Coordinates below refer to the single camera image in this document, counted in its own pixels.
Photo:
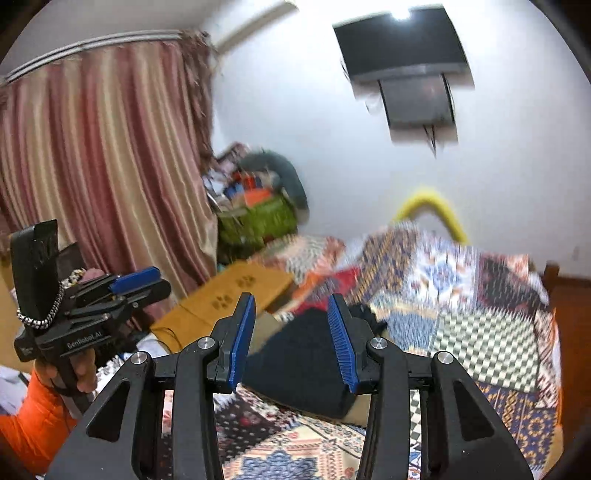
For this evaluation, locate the green storage box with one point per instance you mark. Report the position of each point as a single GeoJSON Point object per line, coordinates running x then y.
{"type": "Point", "coordinates": [268, 221]}

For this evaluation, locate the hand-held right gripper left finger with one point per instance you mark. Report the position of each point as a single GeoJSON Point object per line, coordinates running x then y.
{"type": "Point", "coordinates": [242, 341]}

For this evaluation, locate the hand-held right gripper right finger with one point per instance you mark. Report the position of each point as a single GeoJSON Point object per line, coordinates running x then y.
{"type": "Point", "coordinates": [344, 350]}

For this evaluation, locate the person's left hand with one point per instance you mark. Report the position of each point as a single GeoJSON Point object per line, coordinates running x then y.
{"type": "Point", "coordinates": [85, 369]}

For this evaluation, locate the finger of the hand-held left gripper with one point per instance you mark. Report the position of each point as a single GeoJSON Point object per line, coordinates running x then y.
{"type": "Point", "coordinates": [143, 297]}
{"type": "Point", "coordinates": [136, 279]}

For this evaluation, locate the black wall television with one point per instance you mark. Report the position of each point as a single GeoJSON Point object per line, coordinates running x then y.
{"type": "Point", "coordinates": [401, 41]}

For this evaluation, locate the white curtain rail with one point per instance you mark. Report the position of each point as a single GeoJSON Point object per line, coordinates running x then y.
{"type": "Point", "coordinates": [92, 46]}

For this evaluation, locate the black pants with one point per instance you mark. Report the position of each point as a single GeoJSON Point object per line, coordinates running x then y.
{"type": "Point", "coordinates": [300, 364]}

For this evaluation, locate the striped pink curtain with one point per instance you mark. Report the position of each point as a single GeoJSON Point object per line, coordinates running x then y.
{"type": "Point", "coordinates": [115, 161]}

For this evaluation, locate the white air conditioner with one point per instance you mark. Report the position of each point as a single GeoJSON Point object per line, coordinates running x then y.
{"type": "Point", "coordinates": [258, 23]}

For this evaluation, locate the patchwork blanket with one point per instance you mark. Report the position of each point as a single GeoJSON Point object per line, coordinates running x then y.
{"type": "Point", "coordinates": [461, 332]}

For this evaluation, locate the yellow foam bed rail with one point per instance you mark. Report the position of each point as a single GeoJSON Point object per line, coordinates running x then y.
{"type": "Point", "coordinates": [434, 196]}

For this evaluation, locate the small wall monitor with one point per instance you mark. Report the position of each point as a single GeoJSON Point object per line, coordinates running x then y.
{"type": "Point", "coordinates": [415, 101]}

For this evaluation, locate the wooden lap desk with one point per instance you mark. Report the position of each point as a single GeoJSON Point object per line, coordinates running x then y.
{"type": "Point", "coordinates": [221, 295]}

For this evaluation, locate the wooden bed frame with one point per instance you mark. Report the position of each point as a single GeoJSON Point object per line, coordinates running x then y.
{"type": "Point", "coordinates": [551, 277]}

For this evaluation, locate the grey plush pillow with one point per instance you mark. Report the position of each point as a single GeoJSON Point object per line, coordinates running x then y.
{"type": "Point", "coordinates": [291, 177]}

